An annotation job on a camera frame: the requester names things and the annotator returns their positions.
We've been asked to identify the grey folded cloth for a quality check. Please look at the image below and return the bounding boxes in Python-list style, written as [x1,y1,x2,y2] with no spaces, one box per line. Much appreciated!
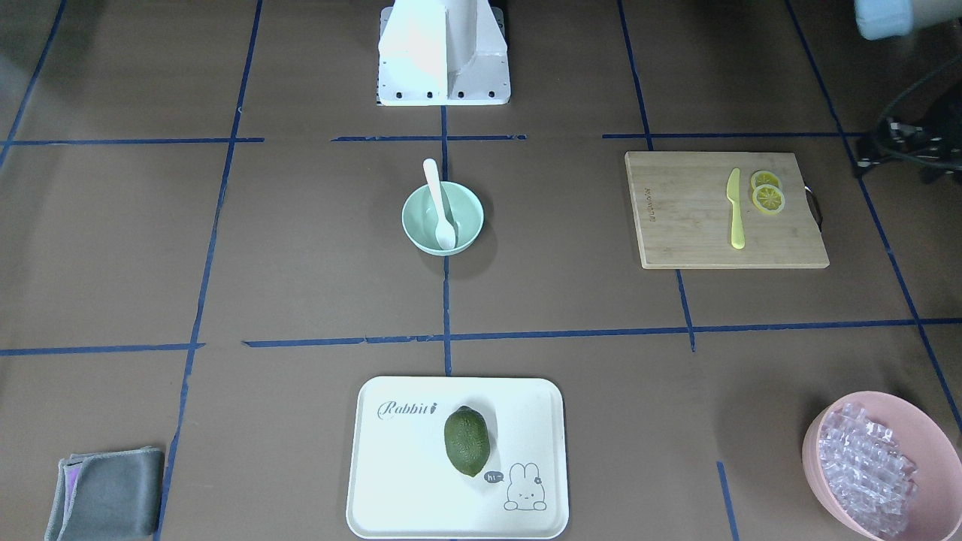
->
[44,446,164,540]

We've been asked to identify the green lime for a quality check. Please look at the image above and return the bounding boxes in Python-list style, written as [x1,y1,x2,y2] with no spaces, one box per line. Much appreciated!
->
[443,405,491,477]

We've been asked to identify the bamboo cutting board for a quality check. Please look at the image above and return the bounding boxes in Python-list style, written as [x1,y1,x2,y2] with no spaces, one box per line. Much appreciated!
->
[625,151,829,268]

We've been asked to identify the white rectangular tray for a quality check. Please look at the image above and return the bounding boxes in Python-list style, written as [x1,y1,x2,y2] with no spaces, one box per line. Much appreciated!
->
[346,376,570,540]

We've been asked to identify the yellow plastic knife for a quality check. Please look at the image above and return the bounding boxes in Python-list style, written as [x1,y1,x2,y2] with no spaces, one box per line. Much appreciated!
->
[726,168,746,250]

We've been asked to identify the white plastic spoon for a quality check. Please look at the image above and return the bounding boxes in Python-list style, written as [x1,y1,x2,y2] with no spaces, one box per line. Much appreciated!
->
[422,158,457,251]

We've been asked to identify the light green bowl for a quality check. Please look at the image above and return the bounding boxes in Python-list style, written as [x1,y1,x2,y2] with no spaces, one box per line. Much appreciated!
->
[401,182,485,256]

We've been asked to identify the pink bowl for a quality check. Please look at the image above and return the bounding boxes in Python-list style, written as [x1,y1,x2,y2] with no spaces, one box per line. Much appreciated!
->
[800,391,961,540]

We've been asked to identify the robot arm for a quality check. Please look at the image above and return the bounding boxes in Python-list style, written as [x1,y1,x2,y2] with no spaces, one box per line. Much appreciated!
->
[853,1,961,41]

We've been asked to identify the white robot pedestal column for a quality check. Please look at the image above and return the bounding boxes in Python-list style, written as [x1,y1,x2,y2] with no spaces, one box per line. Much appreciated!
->
[376,1,512,107]

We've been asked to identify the clear ice cubes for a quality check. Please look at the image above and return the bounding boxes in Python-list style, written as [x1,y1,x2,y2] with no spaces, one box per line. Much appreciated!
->
[817,403,918,539]

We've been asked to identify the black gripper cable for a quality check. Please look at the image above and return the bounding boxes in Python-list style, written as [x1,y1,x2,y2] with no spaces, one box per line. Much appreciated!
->
[876,53,962,162]

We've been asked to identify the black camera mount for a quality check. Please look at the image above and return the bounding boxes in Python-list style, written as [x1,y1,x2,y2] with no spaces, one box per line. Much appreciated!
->
[853,113,961,184]

